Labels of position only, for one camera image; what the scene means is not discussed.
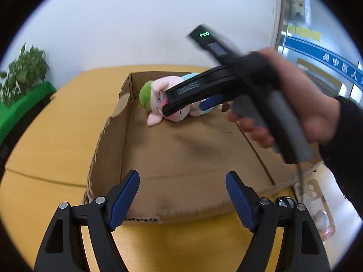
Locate row of yellow sticky notes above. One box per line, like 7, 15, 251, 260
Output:
287, 24, 322, 41

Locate large cardboard box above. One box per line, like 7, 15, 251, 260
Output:
84, 72, 324, 224

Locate green cloth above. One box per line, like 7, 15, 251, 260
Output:
0, 82, 57, 145

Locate clear white phone case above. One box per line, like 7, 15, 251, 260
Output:
293, 178, 336, 243

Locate pink pig plush toy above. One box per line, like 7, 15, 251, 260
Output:
139, 73, 230, 127

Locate green potted plant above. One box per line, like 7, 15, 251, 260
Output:
0, 43, 50, 105

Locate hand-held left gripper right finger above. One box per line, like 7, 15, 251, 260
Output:
225, 171, 332, 272

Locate blue banner sign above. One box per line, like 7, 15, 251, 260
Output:
285, 35, 363, 87

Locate wall poster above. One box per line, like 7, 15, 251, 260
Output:
291, 0, 311, 23

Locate person's right hand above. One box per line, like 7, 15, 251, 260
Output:
228, 48, 341, 149

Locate person's right forearm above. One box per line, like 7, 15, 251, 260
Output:
319, 96, 363, 233

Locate black sunglasses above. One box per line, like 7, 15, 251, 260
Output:
276, 196, 298, 208

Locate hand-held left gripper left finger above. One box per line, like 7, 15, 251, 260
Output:
34, 169, 140, 272

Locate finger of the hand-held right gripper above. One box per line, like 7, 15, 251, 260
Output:
200, 95, 227, 112

